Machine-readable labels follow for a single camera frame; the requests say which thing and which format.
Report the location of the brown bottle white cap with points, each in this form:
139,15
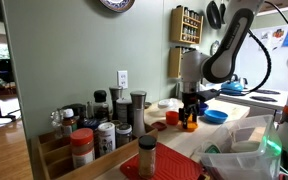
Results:
69,123

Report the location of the black frying pan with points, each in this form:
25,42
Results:
214,15
222,10

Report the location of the white refrigerator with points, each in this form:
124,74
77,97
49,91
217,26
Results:
279,66

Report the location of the green rimmed lid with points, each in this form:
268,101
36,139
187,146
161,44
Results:
212,149

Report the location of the red-orange plastic cup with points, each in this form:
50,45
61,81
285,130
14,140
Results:
172,118

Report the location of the white spice shaker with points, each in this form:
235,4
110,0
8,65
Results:
106,138

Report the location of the white round cup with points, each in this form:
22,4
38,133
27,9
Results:
165,103

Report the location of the white electric stove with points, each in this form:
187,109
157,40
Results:
237,100

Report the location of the clear square plastic container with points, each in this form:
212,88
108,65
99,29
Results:
176,106

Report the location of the white wall outlet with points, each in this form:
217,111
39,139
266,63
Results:
122,79

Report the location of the clear glass bottle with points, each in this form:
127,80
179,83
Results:
56,123

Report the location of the glass jar dark lid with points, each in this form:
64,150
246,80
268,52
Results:
124,135

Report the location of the white paper sheet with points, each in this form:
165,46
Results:
274,43

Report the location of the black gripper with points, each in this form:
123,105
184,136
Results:
190,100

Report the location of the wooden spice tray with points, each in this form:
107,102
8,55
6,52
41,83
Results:
60,163

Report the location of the small colourful fridge picture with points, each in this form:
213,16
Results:
278,33

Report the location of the dark pepper mill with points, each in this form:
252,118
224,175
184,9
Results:
115,96

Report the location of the steel pepper mill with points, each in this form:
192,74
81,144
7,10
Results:
138,113

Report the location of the red silicone mat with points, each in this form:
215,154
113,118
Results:
174,165

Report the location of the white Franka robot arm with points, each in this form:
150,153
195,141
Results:
224,63

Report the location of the round wall clock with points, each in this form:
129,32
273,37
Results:
215,47

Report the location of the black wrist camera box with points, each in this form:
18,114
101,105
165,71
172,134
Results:
207,95

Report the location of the patterned decorative wall plate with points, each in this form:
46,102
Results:
117,5

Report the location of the bottle with black cap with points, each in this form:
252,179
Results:
100,105

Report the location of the shallow orange bowl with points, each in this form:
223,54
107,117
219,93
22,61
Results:
192,127

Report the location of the red plastic container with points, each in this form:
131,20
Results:
159,126

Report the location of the small metal bowl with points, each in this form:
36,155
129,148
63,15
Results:
147,105

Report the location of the grey metal canister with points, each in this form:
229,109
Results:
123,110

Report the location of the spice jar black lid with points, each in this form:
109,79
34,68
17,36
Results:
147,156

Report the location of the spice jar orange lid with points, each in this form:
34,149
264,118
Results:
82,146

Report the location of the light blue plastic bowl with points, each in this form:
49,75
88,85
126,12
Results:
216,116

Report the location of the white round lid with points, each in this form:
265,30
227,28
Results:
245,146

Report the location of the clear plastic storage bin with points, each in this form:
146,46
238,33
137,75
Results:
250,166

